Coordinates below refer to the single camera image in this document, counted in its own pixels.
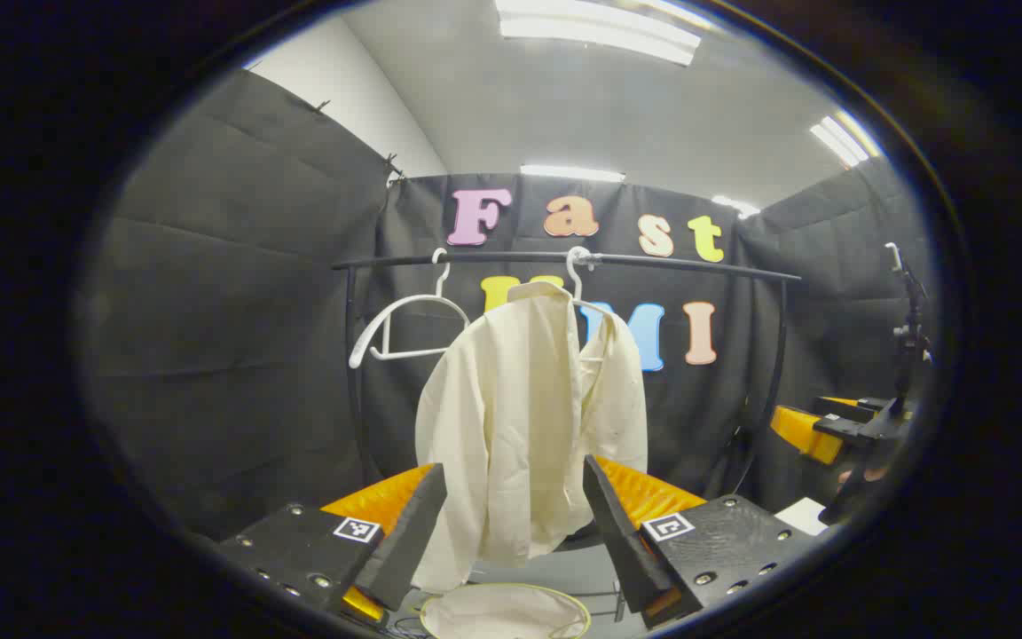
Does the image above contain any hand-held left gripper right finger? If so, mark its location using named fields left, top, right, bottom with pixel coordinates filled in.
left=582, top=454, right=818, bottom=631

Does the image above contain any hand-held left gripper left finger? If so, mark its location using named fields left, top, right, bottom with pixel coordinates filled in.
left=214, top=461, right=448, bottom=622

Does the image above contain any white laundry hamper yellow rim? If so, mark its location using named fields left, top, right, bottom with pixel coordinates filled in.
left=420, top=581, right=592, bottom=639

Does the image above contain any cream long-sleeved shirt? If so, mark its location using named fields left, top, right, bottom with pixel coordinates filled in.
left=413, top=282, right=649, bottom=594

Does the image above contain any black metal clothes rack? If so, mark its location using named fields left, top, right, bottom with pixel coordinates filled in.
left=334, top=251, right=803, bottom=498

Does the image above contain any white plastic clothes hanger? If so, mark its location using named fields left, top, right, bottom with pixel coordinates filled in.
left=349, top=248, right=472, bottom=370
left=564, top=246, right=618, bottom=365

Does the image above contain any white paper sheet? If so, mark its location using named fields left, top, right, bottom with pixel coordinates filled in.
left=777, top=497, right=831, bottom=538

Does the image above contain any black tripod stand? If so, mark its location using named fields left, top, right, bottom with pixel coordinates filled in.
left=884, top=241, right=931, bottom=414

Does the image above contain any ceiling light panel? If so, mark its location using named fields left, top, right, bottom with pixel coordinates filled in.
left=520, top=164, right=627, bottom=184
left=493, top=0, right=704, bottom=67
left=809, top=111, right=872, bottom=170

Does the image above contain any black backdrop cloth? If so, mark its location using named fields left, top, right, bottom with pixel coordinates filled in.
left=90, top=69, right=938, bottom=542

